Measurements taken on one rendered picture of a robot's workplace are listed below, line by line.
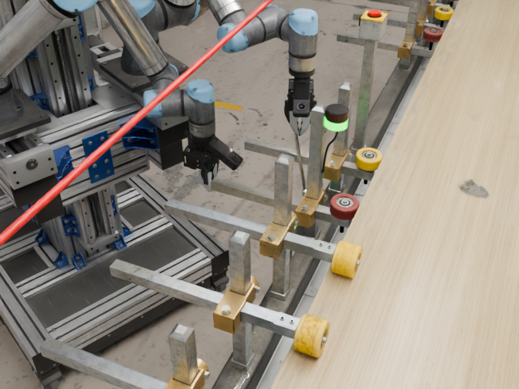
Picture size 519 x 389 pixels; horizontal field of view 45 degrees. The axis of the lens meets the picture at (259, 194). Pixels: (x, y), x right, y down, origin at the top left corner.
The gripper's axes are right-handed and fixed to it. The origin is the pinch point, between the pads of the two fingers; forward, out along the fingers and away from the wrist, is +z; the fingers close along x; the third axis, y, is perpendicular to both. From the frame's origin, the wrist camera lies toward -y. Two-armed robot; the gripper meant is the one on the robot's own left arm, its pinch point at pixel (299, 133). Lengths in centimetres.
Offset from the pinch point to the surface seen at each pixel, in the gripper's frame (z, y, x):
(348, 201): 11.1, -16.6, -14.2
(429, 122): 12, 27, -43
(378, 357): 10, -69, -17
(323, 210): 15.3, -15.9, -7.6
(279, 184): -8.6, -34.6, 4.9
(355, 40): 23, 110, -25
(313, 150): -2.0, -11.3, -3.7
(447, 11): 14, 122, -66
